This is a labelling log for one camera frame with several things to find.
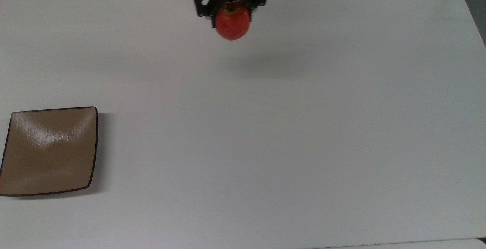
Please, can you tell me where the red apple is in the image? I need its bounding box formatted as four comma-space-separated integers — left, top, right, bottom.
214, 5, 251, 41

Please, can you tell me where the brown square ceramic plate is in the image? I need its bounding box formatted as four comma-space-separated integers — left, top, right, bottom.
0, 106, 99, 197

